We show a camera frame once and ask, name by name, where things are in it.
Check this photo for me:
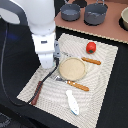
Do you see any round beige plate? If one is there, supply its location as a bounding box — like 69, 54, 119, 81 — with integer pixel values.
59, 57, 86, 81

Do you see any large grey pot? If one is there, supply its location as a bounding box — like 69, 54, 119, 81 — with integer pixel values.
84, 3, 107, 25

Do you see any red toy tomato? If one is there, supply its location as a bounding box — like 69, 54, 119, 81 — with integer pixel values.
86, 42, 96, 54

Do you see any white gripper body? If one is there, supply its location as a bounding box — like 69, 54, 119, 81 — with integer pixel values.
32, 33, 60, 69

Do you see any beige bowl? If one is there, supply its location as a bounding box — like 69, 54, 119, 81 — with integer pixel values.
121, 7, 128, 30

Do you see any fork with wooden handle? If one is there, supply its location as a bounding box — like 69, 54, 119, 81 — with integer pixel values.
53, 76, 89, 91

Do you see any black cable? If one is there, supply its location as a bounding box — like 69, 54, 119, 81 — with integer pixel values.
0, 16, 60, 107

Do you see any knife with wooden handle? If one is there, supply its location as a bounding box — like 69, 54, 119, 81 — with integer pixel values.
60, 50, 102, 66

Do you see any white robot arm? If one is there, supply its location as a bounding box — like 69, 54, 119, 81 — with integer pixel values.
0, 0, 56, 69

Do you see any beige woven placemat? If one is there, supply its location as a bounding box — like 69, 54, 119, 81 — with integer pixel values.
15, 32, 119, 128

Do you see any small grey pot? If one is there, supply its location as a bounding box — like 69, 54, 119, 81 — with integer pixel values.
60, 4, 81, 21

